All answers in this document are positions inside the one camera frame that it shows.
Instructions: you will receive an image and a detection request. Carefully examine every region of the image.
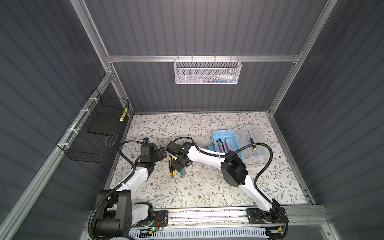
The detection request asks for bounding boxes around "yellow black utility knife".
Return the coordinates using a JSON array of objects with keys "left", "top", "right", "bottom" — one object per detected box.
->
[{"left": 169, "top": 155, "right": 176, "bottom": 178}]

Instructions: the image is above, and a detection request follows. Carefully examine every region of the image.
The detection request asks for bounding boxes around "teal utility knife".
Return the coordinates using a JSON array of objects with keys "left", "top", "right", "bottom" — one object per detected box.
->
[{"left": 179, "top": 168, "right": 186, "bottom": 178}]

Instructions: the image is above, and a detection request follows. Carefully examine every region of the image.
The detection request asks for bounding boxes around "black hex key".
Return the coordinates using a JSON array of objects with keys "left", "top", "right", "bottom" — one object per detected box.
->
[{"left": 216, "top": 138, "right": 229, "bottom": 153}]

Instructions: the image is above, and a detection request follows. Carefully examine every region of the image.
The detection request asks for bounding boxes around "light blue plastic tool box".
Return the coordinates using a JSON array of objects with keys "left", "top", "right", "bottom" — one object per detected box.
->
[{"left": 209, "top": 125, "right": 270, "bottom": 166}]

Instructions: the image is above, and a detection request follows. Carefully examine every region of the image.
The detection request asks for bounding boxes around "black yellow tip screwdriver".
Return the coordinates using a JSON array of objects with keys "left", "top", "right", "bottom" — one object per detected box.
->
[{"left": 247, "top": 130, "right": 257, "bottom": 151}]

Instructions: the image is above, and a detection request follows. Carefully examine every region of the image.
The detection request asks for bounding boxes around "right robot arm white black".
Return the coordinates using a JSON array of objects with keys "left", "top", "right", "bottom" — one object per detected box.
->
[{"left": 166, "top": 137, "right": 280, "bottom": 218}]

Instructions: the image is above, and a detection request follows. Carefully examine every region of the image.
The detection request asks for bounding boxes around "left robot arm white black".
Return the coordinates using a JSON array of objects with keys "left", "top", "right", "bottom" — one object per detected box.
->
[{"left": 88, "top": 138, "right": 167, "bottom": 240}]

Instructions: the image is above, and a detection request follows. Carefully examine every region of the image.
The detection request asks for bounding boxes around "floral table mat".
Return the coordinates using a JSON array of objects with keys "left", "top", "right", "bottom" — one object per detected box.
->
[{"left": 108, "top": 112, "right": 307, "bottom": 209}]

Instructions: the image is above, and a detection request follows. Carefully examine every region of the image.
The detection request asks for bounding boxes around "yellow marker in black basket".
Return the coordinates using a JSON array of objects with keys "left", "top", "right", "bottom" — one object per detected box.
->
[{"left": 120, "top": 108, "right": 128, "bottom": 122}]

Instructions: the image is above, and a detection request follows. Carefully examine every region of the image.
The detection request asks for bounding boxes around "black wire mesh basket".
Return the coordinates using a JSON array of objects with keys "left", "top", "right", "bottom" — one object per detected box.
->
[{"left": 57, "top": 91, "right": 130, "bottom": 164}]

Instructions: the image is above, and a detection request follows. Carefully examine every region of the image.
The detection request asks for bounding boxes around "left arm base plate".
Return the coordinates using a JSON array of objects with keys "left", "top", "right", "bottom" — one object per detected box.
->
[{"left": 133, "top": 211, "right": 169, "bottom": 228}]

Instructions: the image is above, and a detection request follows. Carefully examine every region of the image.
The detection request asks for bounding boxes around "white slotted cable duct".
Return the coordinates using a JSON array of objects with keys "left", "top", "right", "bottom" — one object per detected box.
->
[{"left": 128, "top": 227, "right": 270, "bottom": 240}]

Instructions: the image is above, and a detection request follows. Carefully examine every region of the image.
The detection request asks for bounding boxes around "white wire mesh basket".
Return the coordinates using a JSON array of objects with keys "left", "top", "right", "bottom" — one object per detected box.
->
[{"left": 173, "top": 58, "right": 242, "bottom": 85}]

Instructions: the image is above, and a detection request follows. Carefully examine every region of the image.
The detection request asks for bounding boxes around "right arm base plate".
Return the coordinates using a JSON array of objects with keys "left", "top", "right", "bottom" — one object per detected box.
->
[{"left": 246, "top": 207, "right": 289, "bottom": 226}]

